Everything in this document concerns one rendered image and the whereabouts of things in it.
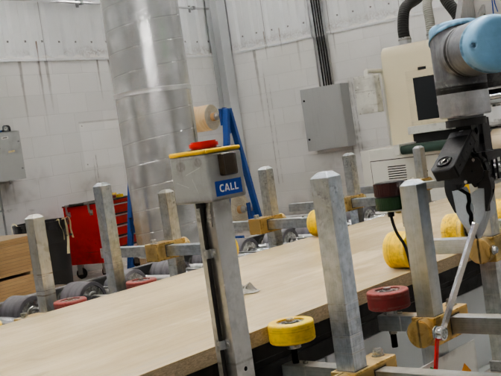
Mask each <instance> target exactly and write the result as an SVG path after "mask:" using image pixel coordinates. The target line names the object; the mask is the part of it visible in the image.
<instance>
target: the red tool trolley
mask: <svg viewBox="0 0 501 376"><path fill-rule="evenodd" d="M113 204H114V209H115V215H116V224H117V228H118V234H119V243H120V246H127V195H125V196H123V197H119V198H113ZM62 208H63V213H64V217H67V216H68V217H69V218H70V220H71V224H72V233H73V235H74V237H72V235H71V236H69V243H70V251H71V259H72V265H73V266H78V270H77V276H78V277H79V278H80V279H84V278H85V277H86V276H87V270H86V269H85V268H84V265H85V264H95V263H102V266H103V269H102V273H103V275H105V274H106V270H105V265H104V258H101V251H100V248H102V246H101V237H100V231H99V226H98V217H97V212H96V207H95V200H93V201H86V202H83V203H79V204H69V205H64V207H62ZM133 245H137V242H136V233H133ZM133 264H134V265H135V266H140V262H139V258H138V257H135V258H134V259H133Z"/></svg>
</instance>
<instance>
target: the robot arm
mask: <svg viewBox="0 0 501 376"><path fill-rule="evenodd" d="M429 48H430V51H431V58H432V68H433V74H434V80H435V89H436V95H437V105H438V112H439V118H440V119H447V120H448V121H446V122H445V123H446V128H456V132H453V133H450V135H449V136H448V138H447V141H446V142H445V144H444V146H443V148H442V149H441V152H440V154H439V155H438V158H437V159H436V161H435V163H434V165H433V167H432V169H431V171H432V173H433V175H434V176H435V179H436V181H444V190H445V193H446V197H447V199H448V201H449V203H450V205H451V207H452V209H453V211H454V212H455V213H456V215H457V217H458V218H459V220H460V222H461V223H462V224H463V225H464V227H465V229H466V230H467V231H468V233H469V231H470V226H471V224H472V222H473V219H474V221H475V223H478V224H479V226H478V228H477V232H476V235H475V239H480V238H481V237H482V235H483V233H484V232H485V229H486V227H487V224H488V220H489V219H490V218H491V217H492V216H493V215H494V214H495V212H496V210H497V207H496V203H495V202H494V201H492V198H493V196H494V190H495V183H494V181H495V180H496V175H495V174H496V173H497V178H501V172H500V171H499V166H498V159H497V158H498V157H500V162H501V148H497V149H493V148H492V142H491V131H490V125H489V119H488V117H486V116H484V113H490V112H491V102H490V96H489V90H488V80H487V74H488V73H498V72H501V14H488V15H484V16H480V17H479V18H477V19H475V18H462V19H454V20H450V21H446V22H442V23H441V24H437V25H435V26H433V27H432V28H430V30H429ZM494 159H495V161H496V168H494ZM465 184H472V185H473V186H474V187H478V189H476V190H475V191H474V192H473V193H472V194H470V193H469V190H468V188H467V187H465Z"/></svg>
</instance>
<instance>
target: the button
mask: <svg viewBox="0 0 501 376"><path fill-rule="evenodd" d="M217 145H218V141H216V140H207V141H201V142H192V143H190V145H189V148H190V149H191V150H197V149H203V148H212V147H217Z"/></svg>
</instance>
